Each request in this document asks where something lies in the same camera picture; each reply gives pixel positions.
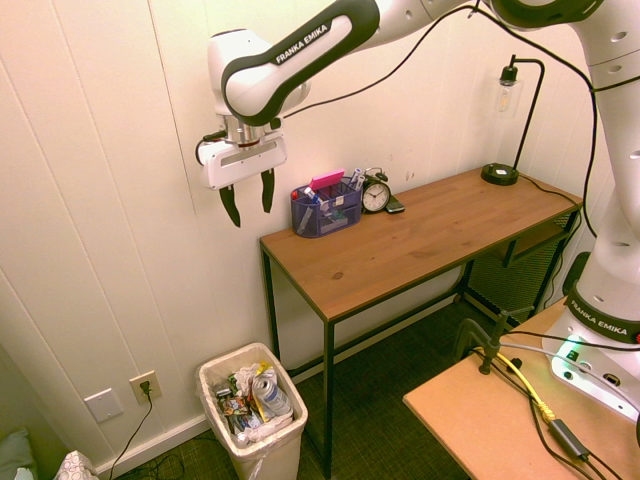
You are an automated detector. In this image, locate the blank white wall plate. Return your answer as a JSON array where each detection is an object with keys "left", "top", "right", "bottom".
[{"left": 83, "top": 387, "right": 125, "bottom": 425}]

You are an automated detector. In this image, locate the black adapter box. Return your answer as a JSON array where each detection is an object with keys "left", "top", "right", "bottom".
[{"left": 548, "top": 418, "right": 593, "bottom": 462}]

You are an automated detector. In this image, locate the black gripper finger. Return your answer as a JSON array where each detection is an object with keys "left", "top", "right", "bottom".
[
  {"left": 218, "top": 184, "right": 243, "bottom": 229},
  {"left": 259, "top": 168, "right": 276, "bottom": 215}
]

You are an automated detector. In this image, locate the plywood robot mounting table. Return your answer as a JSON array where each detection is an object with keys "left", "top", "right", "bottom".
[{"left": 403, "top": 296, "right": 640, "bottom": 480}]

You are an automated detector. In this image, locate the patterned tissue box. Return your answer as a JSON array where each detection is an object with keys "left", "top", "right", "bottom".
[{"left": 51, "top": 449, "right": 101, "bottom": 480}]

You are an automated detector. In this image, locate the black alarm clock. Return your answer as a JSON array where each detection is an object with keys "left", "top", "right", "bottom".
[{"left": 360, "top": 167, "right": 393, "bottom": 215}]

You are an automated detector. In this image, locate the black lamp cord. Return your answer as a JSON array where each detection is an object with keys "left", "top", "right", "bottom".
[{"left": 518, "top": 173, "right": 587, "bottom": 306}]

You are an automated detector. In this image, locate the pale teal cloth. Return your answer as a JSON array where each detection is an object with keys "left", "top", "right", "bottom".
[{"left": 0, "top": 425, "right": 39, "bottom": 480}]

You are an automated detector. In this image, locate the blue mesh desk organizer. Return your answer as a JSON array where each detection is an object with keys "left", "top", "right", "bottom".
[{"left": 290, "top": 175, "right": 364, "bottom": 239}]

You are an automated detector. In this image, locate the pink sticky note pad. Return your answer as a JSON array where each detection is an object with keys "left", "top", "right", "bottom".
[{"left": 309, "top": 169, "right": 347, "bottom": 192}]

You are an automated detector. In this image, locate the crumpled white paper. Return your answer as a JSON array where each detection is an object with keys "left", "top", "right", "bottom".
[{"left": 233, "top": 366, "right": 259, "bottom": 397}]

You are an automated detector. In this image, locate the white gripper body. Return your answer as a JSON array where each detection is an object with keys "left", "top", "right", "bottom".
[{"left": 194, "top": 118, "right": 289, "bottom": 191}]

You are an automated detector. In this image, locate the grey cable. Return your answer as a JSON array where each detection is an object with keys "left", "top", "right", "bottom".
[{"left": 499, "top": 341, "right": 640, "bottom": 402}]

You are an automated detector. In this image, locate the black metal clamp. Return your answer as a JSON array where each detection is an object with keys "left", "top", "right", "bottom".
[{"left": 452, "top": 306, "right": 534, "bottom": 377}]

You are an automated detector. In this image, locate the white plastic trash bin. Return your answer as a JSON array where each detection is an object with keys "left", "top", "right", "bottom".
[{"left": 196, "top": 341, "right": 310, "bottom": 480}]

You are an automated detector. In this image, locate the wooden table black metal frame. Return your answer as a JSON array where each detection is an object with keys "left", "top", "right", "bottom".
[{"left": 259, "top": 166, "right": 586, "bottom": 479}]

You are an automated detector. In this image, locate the silver blue drink can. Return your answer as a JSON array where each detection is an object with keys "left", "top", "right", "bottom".
[{"left": 250, "top": 371, "right": 294, "bottom": 420}]

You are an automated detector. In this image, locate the black desk lamp glass shade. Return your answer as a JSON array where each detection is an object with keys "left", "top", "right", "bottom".
[{"left": 480, "top": 53, "right": 547, "bottom": 187}]

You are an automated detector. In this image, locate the black power cord with plug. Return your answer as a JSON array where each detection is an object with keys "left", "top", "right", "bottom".
[{"left": 108, "top": 380, "right": 187, "bottom": 480}]

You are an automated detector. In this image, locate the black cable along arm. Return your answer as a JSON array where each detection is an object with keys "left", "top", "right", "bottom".
[{"left": 281, "top": 3, "right": 602, "bottom": 240}]

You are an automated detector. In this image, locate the cream wall outlet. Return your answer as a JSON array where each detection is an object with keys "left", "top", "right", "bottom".
[{"left": 128, "top": 369, "right": 164, "bottom": 406}]

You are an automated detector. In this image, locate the colourful candy wrapper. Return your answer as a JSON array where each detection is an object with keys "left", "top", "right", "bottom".
[{"left": 216, "top": 393, "right": 252, "bottom": 420}]

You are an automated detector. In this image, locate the yellow network cable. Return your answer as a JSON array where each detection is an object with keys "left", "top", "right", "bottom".
[{"left": 473, "top": 344, "right": 558, "bottom": 422}]

